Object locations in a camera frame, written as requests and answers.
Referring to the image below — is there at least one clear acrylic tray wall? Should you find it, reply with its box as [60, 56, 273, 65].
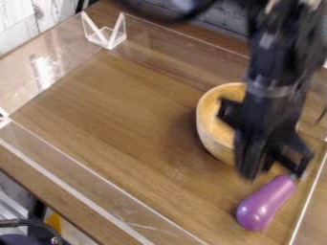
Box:
[0, 8, 327, 245]

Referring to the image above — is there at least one brown wooden bowl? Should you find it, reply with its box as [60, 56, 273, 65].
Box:
[194, 82, 251, 165]

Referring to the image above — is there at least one black cable bottom left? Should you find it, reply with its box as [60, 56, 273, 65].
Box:
[0, 217, 69, 245]

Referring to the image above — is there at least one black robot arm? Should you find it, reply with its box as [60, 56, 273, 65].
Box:
[217, 0, 327, 180]

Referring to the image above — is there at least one purple toy eggplant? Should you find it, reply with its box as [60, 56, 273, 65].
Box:
[236, 174, 296, 232]

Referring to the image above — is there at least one clear acrylic corner bracket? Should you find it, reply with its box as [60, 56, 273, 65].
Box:
[80, 12, 126, 50]

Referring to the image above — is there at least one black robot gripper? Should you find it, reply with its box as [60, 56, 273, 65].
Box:
[217, 93, 313, 181]

